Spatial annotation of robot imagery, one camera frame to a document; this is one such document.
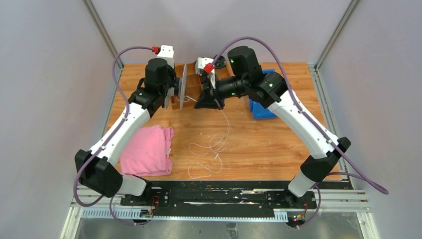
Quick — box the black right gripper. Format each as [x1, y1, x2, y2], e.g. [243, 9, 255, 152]
[194, 72, 247, 111]

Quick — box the grey perforated cable spool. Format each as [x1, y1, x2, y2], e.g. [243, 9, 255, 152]
[168, 64, 188, 110]

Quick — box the thin white cable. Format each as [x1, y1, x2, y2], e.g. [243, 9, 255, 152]
[176, 96, 231, 180]

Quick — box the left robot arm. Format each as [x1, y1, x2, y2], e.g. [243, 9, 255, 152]
[75, 56, 179, 206]

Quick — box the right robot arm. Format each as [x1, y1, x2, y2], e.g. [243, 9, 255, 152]
[195, 46, 351, 208]

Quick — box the wooden divided tray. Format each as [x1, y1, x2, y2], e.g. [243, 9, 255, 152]
[170, 63, 233, 110]

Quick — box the blue plastic bin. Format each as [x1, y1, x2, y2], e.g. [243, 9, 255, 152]
[249, 68, 278, 120]

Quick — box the pink folded cloth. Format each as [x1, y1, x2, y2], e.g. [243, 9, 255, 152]
[119, 125, 174, 177]

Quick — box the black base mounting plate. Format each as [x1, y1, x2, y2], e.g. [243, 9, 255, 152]
[111, 181, 321, 221]

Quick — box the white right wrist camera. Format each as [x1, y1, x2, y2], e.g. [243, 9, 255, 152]
[195, 57, 216, 89]

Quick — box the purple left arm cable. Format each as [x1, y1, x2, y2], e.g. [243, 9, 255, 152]
[73, 46, 160, 226]

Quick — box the aluminium frame rail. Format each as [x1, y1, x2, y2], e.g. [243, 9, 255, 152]
[77, 181, 370, 223]

